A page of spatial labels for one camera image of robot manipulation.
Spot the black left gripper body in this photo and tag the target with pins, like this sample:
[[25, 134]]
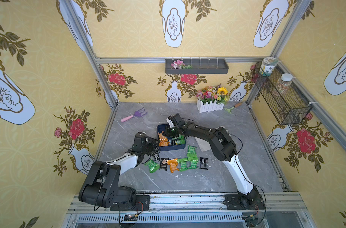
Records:
[[151, 146]]

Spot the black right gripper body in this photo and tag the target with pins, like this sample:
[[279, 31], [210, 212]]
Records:
[[172, 131]]

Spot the small checkered black packet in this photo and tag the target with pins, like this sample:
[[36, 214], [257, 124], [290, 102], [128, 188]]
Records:
[[156, 156]]

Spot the green cookie packet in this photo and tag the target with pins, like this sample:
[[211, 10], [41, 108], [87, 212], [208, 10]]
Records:
[[193, 162], [152, 165], [183, 164], [191, 153]]

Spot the black cookie packet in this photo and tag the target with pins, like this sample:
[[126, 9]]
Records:
[[204, 163], [164, 163]]

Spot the orange cookie packet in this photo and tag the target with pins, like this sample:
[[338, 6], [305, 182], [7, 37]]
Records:
[[173, 163]]

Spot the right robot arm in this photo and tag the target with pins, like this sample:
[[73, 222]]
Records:
[[224, 149]]

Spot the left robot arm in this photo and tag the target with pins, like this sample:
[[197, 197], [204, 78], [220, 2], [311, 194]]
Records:
[[101, 189]]

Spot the green packet in box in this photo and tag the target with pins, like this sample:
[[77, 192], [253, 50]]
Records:
[[180, 140]]

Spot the dark blue storage box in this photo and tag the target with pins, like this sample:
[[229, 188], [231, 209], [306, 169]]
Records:
[[172, 146]]

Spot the orange packet in box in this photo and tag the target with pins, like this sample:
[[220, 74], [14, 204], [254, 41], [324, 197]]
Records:
[[163, 140]]

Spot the white and green garden glove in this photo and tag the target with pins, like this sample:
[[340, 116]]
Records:
[[204, 144]]

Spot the pink and purple garden rake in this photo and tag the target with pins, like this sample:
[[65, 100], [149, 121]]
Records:
[[139, 113]]

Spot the white picket fence flower planter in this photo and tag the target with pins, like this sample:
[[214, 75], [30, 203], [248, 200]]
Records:
[[212, 98]]

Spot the pink flowers on shelf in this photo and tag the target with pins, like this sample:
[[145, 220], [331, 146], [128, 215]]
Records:
[[179, 64]]

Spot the small circuit board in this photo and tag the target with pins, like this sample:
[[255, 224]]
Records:
[[130, 217]]

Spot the jar with printed label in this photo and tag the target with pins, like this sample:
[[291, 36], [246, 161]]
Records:
[[267, 66]]

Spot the clear jar with white lid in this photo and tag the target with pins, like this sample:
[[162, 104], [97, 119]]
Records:
[[283, 84]]

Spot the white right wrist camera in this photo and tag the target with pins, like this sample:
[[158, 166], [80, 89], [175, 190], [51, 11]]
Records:
[[171, 124]]

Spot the green rake with wooden handle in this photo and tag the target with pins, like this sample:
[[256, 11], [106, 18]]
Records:
[[229, 110]]

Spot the grey wall shelf tray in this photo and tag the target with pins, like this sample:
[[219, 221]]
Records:
[[200, 66]]

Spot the black wire mesh basket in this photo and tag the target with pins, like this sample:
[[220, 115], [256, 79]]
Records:
[[289, 106]]

